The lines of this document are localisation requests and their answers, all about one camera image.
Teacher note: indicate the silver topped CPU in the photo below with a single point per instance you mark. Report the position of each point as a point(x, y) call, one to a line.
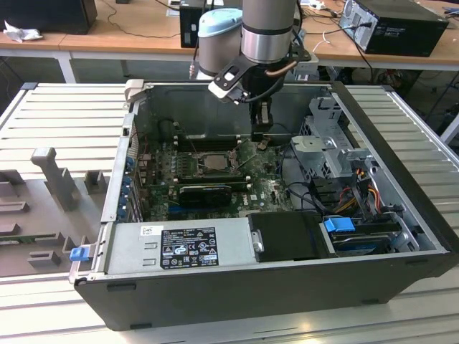
point(215, 162)

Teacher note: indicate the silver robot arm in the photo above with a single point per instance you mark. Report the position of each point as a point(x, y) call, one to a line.
point(267, 36)

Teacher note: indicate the black drive bay cover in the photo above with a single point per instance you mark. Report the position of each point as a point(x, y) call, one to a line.
point(287, 233)

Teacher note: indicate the blue expansion slot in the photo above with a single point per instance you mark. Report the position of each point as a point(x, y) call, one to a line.
point(172, 207)

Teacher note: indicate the blue slot clip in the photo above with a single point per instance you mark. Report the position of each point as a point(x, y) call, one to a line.
point(123, 205)
point(130, 160)
point(125, 190)
point(128, 177)

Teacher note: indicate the silver coin battery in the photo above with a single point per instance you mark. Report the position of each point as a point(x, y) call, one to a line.
point(262, 145)

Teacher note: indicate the silver metal drive cage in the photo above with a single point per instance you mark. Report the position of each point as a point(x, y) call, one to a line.
point(322, 150)

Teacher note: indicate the small black box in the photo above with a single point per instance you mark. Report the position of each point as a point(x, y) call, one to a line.
point(187, 28)

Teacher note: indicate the white power strip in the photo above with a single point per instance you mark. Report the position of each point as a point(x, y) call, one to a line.
point(315, 4)

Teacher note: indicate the green motherboard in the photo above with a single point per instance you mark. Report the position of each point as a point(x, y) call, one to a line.
point(265, 186)

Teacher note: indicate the grey case latch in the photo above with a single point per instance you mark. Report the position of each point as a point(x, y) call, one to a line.
point(134, 89)

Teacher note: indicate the black PC tower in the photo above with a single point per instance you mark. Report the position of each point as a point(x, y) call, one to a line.
point(405, 32)

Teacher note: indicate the hard disk in blue carrier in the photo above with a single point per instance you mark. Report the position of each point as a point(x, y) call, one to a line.
point(339, 229)

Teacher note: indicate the wooden desk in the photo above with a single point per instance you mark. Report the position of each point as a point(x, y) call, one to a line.
point(107, 39)

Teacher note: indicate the black PC case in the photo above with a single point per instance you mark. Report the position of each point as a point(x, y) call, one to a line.
point(251, 297)

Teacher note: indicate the silver power supply box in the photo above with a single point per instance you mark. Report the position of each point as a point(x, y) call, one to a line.
point(125, 251)

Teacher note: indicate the large black box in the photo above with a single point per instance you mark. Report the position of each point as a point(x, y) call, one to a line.
point(46, 14)

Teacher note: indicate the crumpled white paper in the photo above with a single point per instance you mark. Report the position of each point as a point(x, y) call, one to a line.
point(21, 34)

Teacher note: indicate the blue plastic latch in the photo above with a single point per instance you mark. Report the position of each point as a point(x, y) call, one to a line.
point(79, 254)

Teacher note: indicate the grey parts rack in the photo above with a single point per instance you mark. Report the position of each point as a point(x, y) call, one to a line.
point(43, 215)

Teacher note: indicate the green RAM stick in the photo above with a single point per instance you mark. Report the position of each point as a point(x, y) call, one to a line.
point(25, 239)

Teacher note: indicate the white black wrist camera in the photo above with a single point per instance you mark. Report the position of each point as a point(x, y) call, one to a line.
point(227, 80)

